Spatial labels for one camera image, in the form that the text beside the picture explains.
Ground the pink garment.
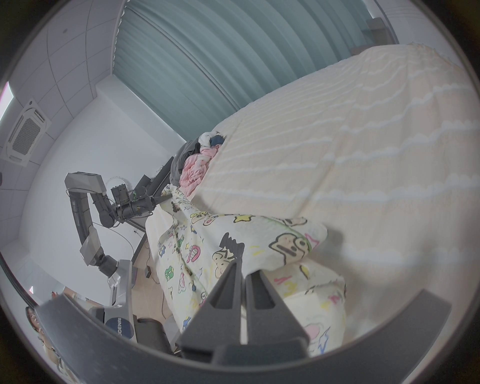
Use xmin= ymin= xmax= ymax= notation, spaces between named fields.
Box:
xmin=179 ymin=146 xmax=218 ymax=197

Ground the bed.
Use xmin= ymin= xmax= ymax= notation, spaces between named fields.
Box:
xmin=144 ymin=7 xmax=480 ymax=357

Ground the grey garment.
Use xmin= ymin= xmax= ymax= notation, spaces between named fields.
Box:
xmin=170 ymin=139 xmax=201 ymax=186

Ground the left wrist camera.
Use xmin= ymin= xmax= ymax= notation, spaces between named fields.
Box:
xmin=112 ymin=185 xmax=130 ymax=206

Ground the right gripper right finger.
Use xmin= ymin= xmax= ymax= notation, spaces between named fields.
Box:
xmin=245 ymin=271 xmax=312 ymax=353

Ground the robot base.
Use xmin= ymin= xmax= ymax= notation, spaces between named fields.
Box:
xmin=88 ymin=302 xmax=175 ymax=353

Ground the ceiling air conditioner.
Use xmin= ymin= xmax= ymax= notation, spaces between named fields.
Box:
xmin=2 ymin=98 xmax=51 ymax=167

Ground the ceiling light panel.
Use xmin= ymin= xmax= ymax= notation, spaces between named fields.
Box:
xmin=0 ymin=82 xmax=16 ymax=121

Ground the grey bedside table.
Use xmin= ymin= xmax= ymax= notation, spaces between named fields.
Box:
xmin=350 ymin=18 xmax=387 ymax=57

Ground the white printed pyjama top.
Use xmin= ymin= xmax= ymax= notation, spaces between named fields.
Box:
xmin=144 ymin=185 xmax=347 ymax=357

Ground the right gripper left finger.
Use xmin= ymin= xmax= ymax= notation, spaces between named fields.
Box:
xmin=176 ymin=260 xmax=242 ymax=355

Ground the person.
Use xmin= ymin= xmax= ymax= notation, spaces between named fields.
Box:
xmin=24 ymin=290 xmax=81 ymax=379

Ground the blue-green curtain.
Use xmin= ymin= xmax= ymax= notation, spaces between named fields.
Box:
xmin=112 ymin=7 xmax=241 ymax=145
xmin=127 ymin=0 xmax=376 ymax=113

